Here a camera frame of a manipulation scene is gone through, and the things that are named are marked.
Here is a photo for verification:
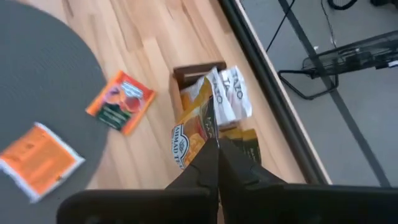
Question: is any black metal table frame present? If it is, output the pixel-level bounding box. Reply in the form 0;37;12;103
217;0;329;185

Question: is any round grey woven placemat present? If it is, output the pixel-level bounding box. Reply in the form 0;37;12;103
0;0;110;224

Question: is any coiled black cable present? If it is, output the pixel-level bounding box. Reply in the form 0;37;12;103
326;0;359;11

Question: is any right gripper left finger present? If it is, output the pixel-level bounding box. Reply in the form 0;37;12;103
57;138;220;224

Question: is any orange white-bordered tea packet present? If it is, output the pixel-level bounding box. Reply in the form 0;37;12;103
0;121;86;205

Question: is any brown wooden tea organizer box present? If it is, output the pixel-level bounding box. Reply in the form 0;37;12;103
169;60;237;131

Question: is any black floor fan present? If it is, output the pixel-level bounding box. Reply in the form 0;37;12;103
277;29;398;101

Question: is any long black floor cable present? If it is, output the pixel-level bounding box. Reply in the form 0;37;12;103
266;0;295;53

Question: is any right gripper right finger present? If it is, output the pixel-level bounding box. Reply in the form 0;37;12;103
218;138;398;224

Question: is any orange red fruit tea packet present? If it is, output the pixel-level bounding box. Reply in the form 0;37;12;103
85;70;157;136

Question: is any yellow Ahmad tea packet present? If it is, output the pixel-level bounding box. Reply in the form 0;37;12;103
170;76;220;171
219;128;244;144
241;128;262;165

